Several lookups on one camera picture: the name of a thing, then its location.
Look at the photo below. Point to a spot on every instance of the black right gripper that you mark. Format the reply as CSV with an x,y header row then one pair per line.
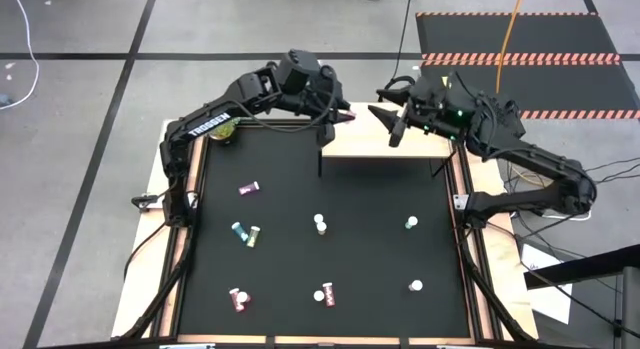
x,y
435,109

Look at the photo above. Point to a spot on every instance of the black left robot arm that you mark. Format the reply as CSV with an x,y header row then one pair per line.
x,y
210,124

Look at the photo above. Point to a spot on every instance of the black table mat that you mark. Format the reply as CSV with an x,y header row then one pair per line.
x,y
360,259

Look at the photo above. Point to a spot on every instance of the black clamp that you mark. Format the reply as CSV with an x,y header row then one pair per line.
x,y
142,202

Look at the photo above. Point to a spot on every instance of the teal pill bottle white cap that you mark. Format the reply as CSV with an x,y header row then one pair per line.
x,y
411,221

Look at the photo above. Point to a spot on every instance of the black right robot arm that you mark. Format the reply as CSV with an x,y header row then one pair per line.
x,y
540,159

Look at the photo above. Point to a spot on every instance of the yellow pill bottle white cap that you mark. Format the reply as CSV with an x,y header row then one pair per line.
x,y
321,227
319,295
253,237

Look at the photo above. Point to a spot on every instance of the silver metal bracket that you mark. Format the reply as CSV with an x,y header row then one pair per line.
x,y
460,202

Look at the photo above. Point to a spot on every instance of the black desk edge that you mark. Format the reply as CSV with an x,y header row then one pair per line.
x,y
585,265

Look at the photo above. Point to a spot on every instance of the black hazard-striped floor mat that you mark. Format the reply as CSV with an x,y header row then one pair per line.
x,y
550,34

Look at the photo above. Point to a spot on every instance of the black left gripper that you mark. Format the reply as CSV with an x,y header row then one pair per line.
x,y
330,96

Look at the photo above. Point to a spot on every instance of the red pill bottle white cap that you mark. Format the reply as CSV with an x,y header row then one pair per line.
x,y
416,285
235,303
329,295

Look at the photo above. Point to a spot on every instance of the wooden shelf black legs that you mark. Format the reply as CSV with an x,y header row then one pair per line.
x,y
360,139

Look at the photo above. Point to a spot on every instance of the blue pill bottle white cap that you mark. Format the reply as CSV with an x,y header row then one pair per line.
x,y
318,218
239,230

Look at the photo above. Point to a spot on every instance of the purple pill bottle white cap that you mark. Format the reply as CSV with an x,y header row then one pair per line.
x,y
242,296
248,188

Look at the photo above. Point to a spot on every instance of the white paper sheet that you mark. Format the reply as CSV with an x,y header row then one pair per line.
x,y
552,301

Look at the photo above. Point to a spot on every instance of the succulent plant in pot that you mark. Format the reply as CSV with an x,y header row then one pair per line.
x,y
223,133

